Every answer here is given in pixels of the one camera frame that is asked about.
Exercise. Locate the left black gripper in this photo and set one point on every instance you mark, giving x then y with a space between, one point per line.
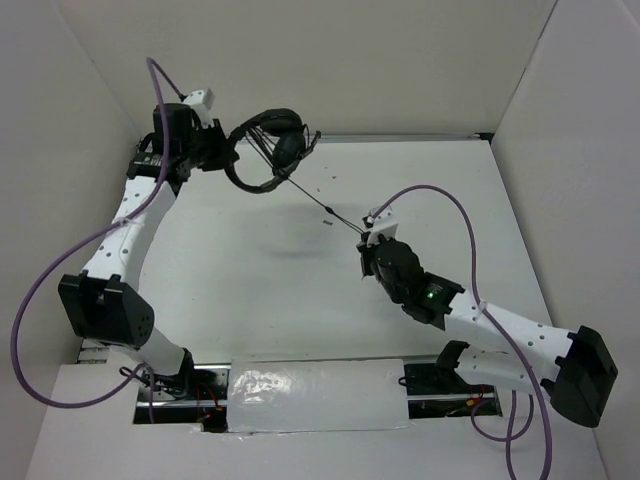
224 153

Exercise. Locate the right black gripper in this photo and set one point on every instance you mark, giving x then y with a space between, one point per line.
367 251

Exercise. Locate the black headphones with cable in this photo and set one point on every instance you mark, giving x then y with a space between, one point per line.
283 141

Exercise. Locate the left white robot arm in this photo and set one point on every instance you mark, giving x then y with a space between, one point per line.
102 302

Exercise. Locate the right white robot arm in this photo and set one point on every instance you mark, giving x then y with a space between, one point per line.
572 370

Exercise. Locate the white taped cover sheet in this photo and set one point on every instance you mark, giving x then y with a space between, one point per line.
316 396

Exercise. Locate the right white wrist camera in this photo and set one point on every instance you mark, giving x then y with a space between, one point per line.
380 226

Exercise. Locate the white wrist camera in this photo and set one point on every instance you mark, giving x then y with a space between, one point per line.
201 102
380 226

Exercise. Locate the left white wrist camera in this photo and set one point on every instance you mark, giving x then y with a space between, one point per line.
201 102

